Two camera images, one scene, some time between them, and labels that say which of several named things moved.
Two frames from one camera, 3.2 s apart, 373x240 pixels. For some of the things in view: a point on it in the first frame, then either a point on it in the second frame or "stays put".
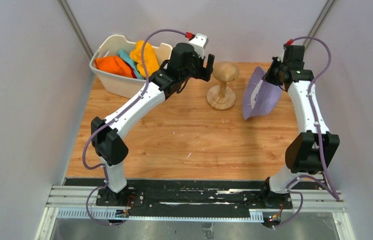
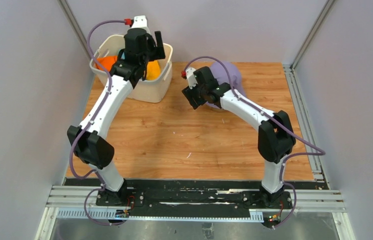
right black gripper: (267, 76) → (190, 94)
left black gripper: (203, 73) → (157, 52)
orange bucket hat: (113, 64) stays put
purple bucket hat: (260, 97) → (221, 75)
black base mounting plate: (189, 194) stays put
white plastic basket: (115, 84) stays put
